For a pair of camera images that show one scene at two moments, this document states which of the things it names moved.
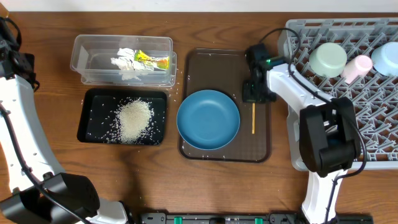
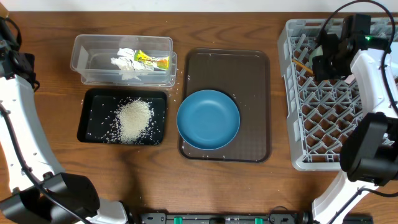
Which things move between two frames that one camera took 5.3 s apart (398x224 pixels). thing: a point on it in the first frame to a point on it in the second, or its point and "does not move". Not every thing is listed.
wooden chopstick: x=253 y=118 to x=303 y=66
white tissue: x=138 y=65 does not move
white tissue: x=125 y=61 does not move
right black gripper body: x=255 y=93 to x=330 y=70
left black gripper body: x=29 y=61 does not move
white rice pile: x=135 y=118 does not move
